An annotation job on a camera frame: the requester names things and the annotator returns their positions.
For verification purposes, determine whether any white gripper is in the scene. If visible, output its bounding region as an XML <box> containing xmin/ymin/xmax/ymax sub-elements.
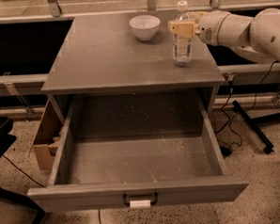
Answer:
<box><xmin>168</xmin><ymin>10</ymin><xmax>231</xmax><ymax>46</ymax></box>

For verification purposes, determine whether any clear plastic water bottle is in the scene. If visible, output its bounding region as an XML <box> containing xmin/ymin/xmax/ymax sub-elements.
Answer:
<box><xmin>172</xmin><ymin>0</ymin><xmax>192</xmax><ymax>67</ymax></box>

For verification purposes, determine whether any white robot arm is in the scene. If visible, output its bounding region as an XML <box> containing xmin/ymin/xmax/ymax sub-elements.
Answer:
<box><xmin>168</xmin><ymin>8</ymin><xmax>280</xmax><ymax>64</ymax></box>

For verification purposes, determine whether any grey drawer cabinet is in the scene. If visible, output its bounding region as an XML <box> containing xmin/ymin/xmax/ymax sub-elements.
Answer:
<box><xmin>37</xmin><ymin>6</ymin><xmax>227</xmax><ymax>126</ymax></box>

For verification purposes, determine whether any open grey top drawer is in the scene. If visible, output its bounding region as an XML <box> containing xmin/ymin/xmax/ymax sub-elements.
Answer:
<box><xmin>27</xmin><ymin>89</ymin><xmax>248</xmax><ymax>212</ymax></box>

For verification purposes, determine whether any white ceramic bowl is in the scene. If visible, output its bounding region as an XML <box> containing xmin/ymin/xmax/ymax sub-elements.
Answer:
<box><xmin>129</xmin><ymin>15</ymin><xmax>161</xmax><ymax>41</ymax></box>

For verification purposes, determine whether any black floor stand bar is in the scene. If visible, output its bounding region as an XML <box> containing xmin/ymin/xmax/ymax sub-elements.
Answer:
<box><xmin>233</xmin><ymin>101</ymin><xmax>280</xmax><ymax>154</ymax></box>

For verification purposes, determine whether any brown cardboard box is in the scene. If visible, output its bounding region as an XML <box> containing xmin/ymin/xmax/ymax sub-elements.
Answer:
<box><xmin>29</xmin><ymin>98</ymin><xmax>68</xmax><ymax>172</ymax></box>

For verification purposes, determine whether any black chair left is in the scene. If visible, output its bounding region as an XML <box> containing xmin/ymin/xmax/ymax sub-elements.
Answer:
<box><xmin>0</xmin><ymin>120</ymin><xmax>47</xmax><ymax>224</ymax></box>

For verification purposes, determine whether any middle metal rail bracket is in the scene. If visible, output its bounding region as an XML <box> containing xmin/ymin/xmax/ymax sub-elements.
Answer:
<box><xmin>147</xmin><ymin>0</ymin><xmax>156</xmax><ymax>10</ymax></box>

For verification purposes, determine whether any black cable right floor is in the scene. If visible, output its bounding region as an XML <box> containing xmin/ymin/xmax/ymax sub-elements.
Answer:
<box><xmin>210</xmin><ymin>60</ymin><xmax>280</xmax><ymax>159</ymax></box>

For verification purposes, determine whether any black cable floor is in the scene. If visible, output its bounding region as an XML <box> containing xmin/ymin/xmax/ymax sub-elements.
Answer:
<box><xmin>2</xmin><ymin>152</ymin><xmax>45</xmax><ymax>191</ymax></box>
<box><xmin>210</xmin><ymin>60</ymin><xmax>280</xmax><ymax>159</ymax></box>

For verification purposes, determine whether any left metal rail bracket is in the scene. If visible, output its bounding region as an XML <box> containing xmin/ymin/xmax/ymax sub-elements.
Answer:
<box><xmin>47</xmin><ymin>0</ymin><xmax>61</xmax><ymax>18</ymax></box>

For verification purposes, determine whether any black drawer handle white tag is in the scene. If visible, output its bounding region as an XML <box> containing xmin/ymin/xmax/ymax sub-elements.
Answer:
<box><xmin>123</xmin><ymin>193</ymin><xmax>159</xmax><ymax>209</ymax></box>

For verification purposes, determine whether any clear bracket left rail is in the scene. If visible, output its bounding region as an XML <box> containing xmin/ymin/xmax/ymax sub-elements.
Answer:
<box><xmin>4</xmin><ymin>82</ymin><xmax>35</xmax><ymax>120</ymax></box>

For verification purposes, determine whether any black cable left floor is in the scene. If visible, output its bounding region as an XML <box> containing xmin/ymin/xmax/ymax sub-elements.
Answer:
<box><xmin>2</xmin><ymin>152</ymin><xmax>45</xmax><ymax>191</ymax></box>

